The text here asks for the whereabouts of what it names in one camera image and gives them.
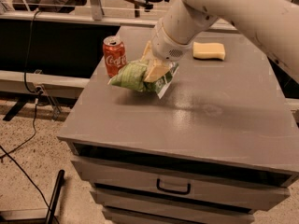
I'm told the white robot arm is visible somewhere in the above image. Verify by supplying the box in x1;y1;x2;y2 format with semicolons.
151;0;299;82

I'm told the grey drawer cabinet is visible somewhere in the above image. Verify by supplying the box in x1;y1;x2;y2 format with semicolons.
59;32;299;224

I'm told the black drawer handle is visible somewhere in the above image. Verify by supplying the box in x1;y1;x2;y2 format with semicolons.
156;178;191;195

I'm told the yellow sponge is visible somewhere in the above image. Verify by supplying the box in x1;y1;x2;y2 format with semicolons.
192;42;226;61

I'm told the red coke can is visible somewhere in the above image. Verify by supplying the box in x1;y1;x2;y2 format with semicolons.
103;35;127;77

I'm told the black metal stand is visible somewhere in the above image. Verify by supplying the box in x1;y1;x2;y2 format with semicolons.
0;170;64;224

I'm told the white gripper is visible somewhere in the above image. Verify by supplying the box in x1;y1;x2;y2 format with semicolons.
141;18;193;83

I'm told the black power cable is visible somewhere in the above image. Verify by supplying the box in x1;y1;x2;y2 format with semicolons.
0;10;60;224

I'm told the green jalapeno chip bag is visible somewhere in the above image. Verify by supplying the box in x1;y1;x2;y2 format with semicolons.
108;60;178;98

